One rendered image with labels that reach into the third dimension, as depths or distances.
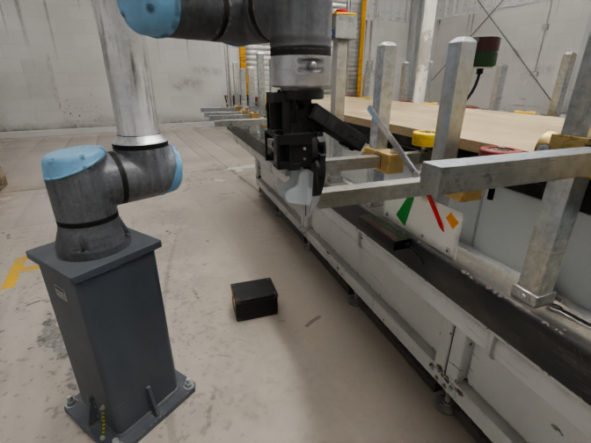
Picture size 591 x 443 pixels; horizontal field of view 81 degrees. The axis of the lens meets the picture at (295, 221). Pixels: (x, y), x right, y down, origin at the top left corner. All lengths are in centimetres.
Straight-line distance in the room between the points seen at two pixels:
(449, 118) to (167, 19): 52
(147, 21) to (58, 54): 778
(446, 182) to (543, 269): 32
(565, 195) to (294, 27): 45
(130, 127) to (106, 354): 63
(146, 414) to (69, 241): 63
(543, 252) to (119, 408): 116
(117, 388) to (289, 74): 102
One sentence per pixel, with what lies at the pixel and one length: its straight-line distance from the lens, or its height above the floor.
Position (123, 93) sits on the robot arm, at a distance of 106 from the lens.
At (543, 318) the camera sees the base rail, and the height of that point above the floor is 70.
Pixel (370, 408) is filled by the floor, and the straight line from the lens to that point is 137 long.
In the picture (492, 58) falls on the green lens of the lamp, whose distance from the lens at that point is 80.
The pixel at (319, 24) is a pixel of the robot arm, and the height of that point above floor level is 111.
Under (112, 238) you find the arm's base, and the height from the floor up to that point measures 64.
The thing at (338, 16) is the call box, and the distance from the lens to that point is 118.
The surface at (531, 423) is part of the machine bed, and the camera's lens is 118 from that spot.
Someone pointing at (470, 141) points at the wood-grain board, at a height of 90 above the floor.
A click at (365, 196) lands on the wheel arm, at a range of 64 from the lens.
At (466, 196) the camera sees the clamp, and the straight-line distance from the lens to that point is 75.
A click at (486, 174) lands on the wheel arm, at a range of 43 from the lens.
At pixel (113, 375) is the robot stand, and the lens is 121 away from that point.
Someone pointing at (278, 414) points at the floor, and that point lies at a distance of 133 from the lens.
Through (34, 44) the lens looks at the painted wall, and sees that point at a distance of 836.
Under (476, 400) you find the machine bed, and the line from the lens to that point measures 127.
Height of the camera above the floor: 104
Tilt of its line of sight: 22 degrees down
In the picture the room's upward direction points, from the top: straight up
